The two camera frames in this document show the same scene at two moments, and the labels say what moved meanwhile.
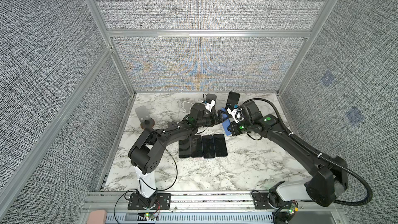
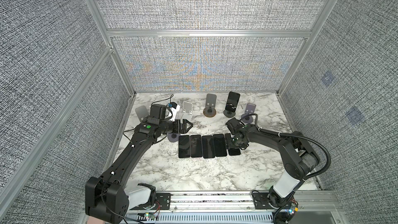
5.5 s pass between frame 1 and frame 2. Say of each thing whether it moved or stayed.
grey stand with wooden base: stayed
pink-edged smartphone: stayed
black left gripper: moved
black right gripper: moved
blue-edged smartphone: stayed
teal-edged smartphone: stayed
